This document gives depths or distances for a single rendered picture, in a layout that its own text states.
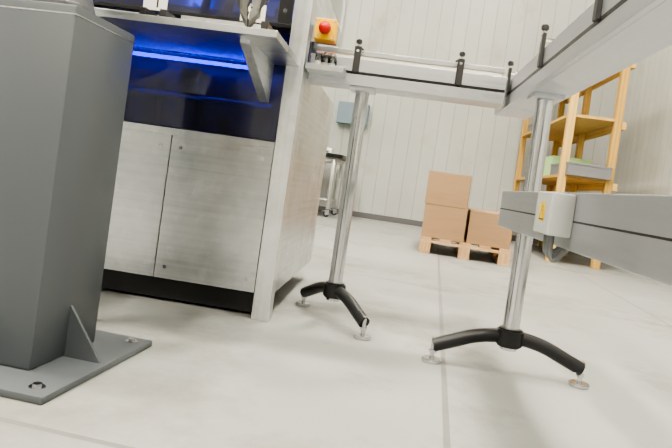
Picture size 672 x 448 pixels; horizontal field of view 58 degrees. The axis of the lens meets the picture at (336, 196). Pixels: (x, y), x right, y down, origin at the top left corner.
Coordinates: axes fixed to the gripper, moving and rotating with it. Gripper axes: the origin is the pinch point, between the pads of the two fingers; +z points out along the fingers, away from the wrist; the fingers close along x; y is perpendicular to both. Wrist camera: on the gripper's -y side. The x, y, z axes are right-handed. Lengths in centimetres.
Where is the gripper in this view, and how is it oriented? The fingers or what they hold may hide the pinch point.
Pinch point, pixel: (247, 22)
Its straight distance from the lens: 181.8
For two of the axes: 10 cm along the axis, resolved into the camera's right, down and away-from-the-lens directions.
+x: -9.9, -1.4, 0.9
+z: -1.4, 9.9, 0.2
